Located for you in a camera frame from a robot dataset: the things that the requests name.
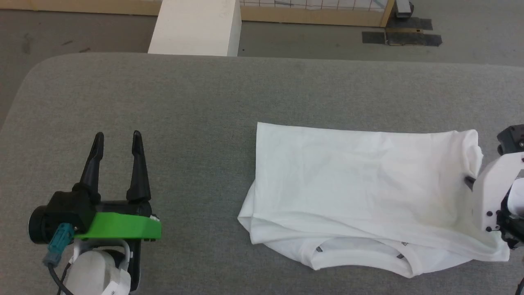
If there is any white t-shirt grey stitching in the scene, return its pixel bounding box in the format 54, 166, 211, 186
237, 121, 510, 279

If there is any short black floor tape patch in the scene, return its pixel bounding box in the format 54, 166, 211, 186
361, 31, 386, 45

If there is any medium black floor tape patch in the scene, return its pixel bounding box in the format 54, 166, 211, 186
388, 17, 434, 30

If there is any grey fabric padded work surface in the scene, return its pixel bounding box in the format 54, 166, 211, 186
0, 52, 524, 295

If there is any long black floor tape patch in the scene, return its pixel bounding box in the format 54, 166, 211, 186
386, 32, 443, 47

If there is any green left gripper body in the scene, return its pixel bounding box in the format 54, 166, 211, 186
75, 200, 162, 243

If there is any grey metal screen foot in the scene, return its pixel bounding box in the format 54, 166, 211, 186
395, 0, 414, 19

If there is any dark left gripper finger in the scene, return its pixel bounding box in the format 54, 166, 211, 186
72, 132, 105, 204
126, 130, 152, 202

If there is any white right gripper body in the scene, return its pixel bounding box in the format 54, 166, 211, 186
472, 152, 524, 234

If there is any white rectangular box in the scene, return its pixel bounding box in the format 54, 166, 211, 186
147, 0, 242, 57

